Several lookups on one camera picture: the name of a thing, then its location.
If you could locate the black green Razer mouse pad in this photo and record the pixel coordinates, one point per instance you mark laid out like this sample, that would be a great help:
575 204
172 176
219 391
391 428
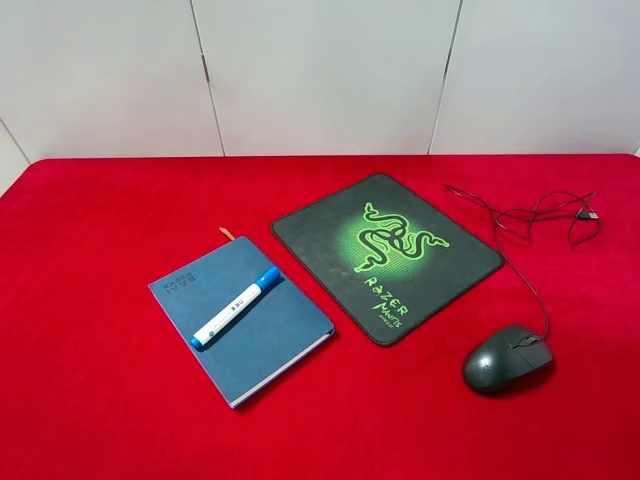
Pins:
390 259

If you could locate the blue and white marker pen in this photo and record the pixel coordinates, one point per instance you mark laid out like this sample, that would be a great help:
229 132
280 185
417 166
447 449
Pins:
225 316

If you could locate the blue hardcover notebook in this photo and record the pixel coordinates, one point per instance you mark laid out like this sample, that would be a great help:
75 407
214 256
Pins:
275 332

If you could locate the red velvet table cloth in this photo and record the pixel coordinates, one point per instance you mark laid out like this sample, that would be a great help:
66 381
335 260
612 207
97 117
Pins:
97 384

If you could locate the black wired computer mouse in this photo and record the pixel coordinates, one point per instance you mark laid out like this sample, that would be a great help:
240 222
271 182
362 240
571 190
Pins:
503 359

